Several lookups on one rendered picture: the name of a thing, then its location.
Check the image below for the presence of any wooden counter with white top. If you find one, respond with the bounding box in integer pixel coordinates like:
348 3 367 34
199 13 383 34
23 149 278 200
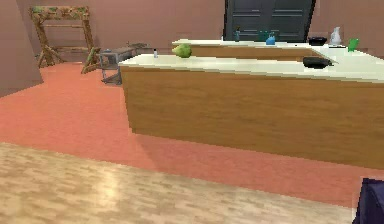
118 38 384 171

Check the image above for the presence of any grey metal side table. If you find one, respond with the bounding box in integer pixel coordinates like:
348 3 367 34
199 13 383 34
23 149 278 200
98 42 150 86

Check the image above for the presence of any dark grey double door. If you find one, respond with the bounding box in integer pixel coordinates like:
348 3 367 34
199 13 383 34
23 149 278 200
222 0 317 43

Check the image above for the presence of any black frying pan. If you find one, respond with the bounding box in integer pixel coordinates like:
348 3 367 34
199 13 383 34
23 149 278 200
302 56 334 70

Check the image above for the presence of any black bowl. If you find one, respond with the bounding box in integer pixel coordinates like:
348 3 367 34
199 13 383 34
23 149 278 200
307 36 328 47

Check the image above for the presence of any white glass vase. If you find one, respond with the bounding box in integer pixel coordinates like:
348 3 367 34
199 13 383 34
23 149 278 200
329 26 343 47

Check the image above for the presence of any wooden shelf rack with plants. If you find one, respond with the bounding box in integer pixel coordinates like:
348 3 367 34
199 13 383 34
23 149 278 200
28 5 98 69

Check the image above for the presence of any green cup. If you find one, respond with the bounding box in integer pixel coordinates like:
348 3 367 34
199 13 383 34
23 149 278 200
347 37 360 53

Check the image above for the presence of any dark navy furniture corner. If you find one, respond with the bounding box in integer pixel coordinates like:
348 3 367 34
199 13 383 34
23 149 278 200
351 177 384 224

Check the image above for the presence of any small wooden leaning frame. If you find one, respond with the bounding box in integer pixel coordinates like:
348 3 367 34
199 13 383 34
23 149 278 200
80 46 102 75

